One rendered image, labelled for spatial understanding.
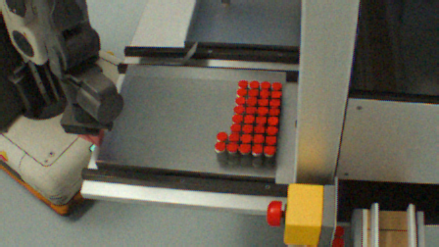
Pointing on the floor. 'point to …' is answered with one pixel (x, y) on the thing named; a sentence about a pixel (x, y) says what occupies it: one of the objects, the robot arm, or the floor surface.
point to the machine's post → (323, 86)
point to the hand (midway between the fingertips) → (100, 142)
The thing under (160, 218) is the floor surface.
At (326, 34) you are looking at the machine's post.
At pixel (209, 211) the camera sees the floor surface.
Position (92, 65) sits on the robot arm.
